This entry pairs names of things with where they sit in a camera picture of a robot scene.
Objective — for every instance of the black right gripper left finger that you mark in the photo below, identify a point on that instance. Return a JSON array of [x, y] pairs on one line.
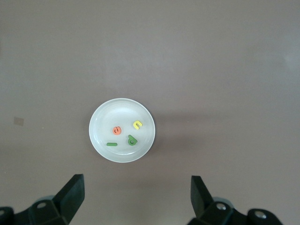
[[70, 201]]

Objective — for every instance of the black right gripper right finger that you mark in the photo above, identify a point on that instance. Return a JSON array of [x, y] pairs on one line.
[[201, 204]]

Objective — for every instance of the green letter l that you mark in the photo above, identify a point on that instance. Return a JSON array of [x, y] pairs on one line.
[[111, 144]]

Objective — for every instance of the orange letter e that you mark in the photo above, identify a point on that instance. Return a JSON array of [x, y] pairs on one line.
[[114, 130]]

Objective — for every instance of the green letter p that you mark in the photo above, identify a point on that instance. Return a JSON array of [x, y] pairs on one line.
[[129, 137]]

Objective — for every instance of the yellow letter u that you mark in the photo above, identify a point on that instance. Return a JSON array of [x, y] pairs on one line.
[[135, 123]]

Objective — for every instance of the beige brown plate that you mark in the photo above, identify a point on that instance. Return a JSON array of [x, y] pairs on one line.
[[107, 114]]

